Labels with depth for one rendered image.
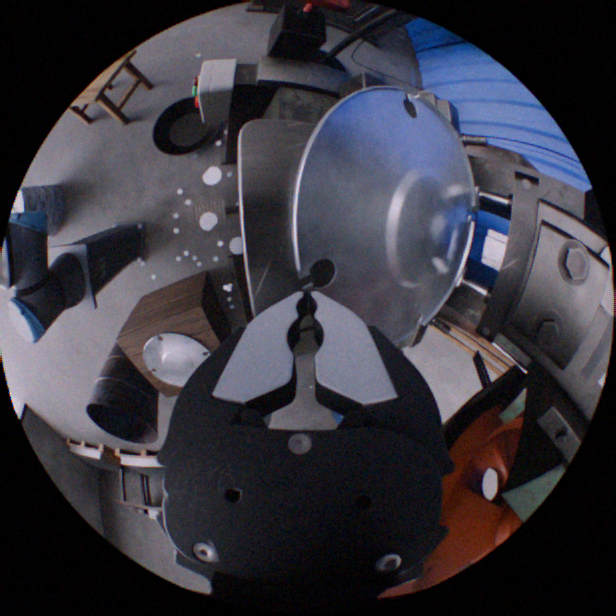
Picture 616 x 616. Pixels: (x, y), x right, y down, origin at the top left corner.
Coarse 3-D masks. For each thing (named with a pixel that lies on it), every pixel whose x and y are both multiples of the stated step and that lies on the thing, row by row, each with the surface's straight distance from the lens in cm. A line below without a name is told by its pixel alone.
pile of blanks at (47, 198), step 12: (24, 192) 119; (36, 192) 122; (48, 192) 126; (60, 192) 132; (24, 204) 115; (36, 204) 118; (48, 204) 123; (60, 204) 129; (48, 216) 123; (60, 216) 131; (48, 228) 126
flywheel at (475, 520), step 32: (480, 416) 54; (448, 448) 46; (480, 448) 55; (512, 448) 65; (448, 480) 43; (480, 480) 53; (448, 512) 48; (480, 512) 54; (512, 512) 59; (448, 544) 50; (480, 544) 56; (448, 576) 54
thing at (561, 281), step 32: (544, 224) 20; (576, 224) 23; (544, 256) 19; (576, 256) 19; (608, 256) 23; (544, 288) 20; (576, 288) 20; (608, 288) 23; (512, 320) 20; (544, 320) 19; (576, 320) 21; (608, 320) 25; (544, 352) 21; (576, 352) 25; (608, 352) 26; (576, 384) 27
